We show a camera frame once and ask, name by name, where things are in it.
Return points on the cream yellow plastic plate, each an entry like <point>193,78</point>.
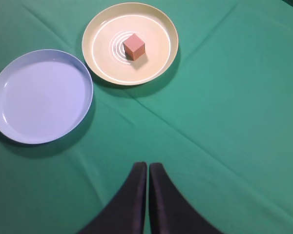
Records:
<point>103,49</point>

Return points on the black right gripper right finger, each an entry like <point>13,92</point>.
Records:
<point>169,211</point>

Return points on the red cube block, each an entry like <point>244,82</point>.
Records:
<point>134,47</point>

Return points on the light blue plastic plate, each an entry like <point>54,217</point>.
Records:
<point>44,95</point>

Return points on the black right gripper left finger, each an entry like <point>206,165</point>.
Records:
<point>125,213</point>

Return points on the green tablecloth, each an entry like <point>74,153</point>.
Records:
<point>220,120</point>

